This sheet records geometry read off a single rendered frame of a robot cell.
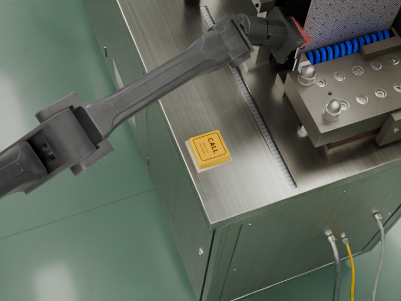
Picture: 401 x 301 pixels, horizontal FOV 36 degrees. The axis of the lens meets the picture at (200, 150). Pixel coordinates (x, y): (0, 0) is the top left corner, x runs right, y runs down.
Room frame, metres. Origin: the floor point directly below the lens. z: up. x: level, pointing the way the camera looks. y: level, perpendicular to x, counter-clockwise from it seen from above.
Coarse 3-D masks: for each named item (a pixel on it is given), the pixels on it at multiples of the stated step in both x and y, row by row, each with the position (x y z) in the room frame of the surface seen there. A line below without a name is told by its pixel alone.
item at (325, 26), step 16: (320, 0) 0.85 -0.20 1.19; (336, 0) 0.87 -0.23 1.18; (352, 0) 0.88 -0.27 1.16; (368, 0) 0.90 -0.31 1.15; (384, 0) 0.92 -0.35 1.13; (400, 0) 0.94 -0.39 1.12; (320, 16) 0.85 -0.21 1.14; (336, 16) 0.87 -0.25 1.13; (352, 16) 0.89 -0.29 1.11; (368, 16) 0.91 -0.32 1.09; (384, 16) 0.93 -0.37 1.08; (320, 32) 0.86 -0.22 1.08; (336, 32) 0.88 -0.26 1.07; (352, 32) 0.90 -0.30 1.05; (368, 32) 0.92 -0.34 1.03; (304, 48) 0.85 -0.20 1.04
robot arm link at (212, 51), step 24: (192, 48) 0.66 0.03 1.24; (216, 48) 0.68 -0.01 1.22; (240, 48) 0.71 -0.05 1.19; (168, 72) 0.60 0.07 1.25; (192, 72) 0.62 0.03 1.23; (72, 96) 0.49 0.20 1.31; (120, 96) 0.52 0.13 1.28; (144, 96) 0.54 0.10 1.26; (96, 120) 0.47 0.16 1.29; (120, 120) 0.48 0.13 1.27; (96, 144) 0.45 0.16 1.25; (72, 168) 0.39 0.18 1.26
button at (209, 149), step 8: (200, 136) 0.67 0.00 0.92; (208, 136) 0.67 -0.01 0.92; (216, 136) 0.68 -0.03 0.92; (192, 144) 0.65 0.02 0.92; (200, 144) 0.65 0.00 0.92; (208, 144) 0.65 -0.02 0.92; (216, 144) 0.66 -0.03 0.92; (224, 144) 0.66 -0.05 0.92; (200, 152) 0.63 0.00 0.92; (208, 152) 0.63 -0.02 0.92; (216, 152) 0.64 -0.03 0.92; (224, 152) 0.64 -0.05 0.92; (200, 160) 0.61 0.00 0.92; (208, 160) 0.61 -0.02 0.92; (216, 160) 0.62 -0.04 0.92; (224, 160) 0.63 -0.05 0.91; (200, 168) 0.60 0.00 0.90
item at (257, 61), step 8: (256, 0) 0.89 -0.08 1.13; (264, 0) 0.88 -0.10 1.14; (272, 0) 0.89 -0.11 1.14; (280, 0) 0.90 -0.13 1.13; (256, 8) 0.89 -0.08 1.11; (264, 8) 0.88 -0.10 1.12; (272, 8) 0.89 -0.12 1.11; (264, 16) 0.89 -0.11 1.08; (256, 48) 0.90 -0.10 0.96; (264, 48) 0.90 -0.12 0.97; (256, 56) 0.89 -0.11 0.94; (264, 56) 0.90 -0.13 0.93; (248, 64) 0.89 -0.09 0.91; (256, 64) 0.89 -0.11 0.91; (264, 64) 0.89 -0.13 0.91
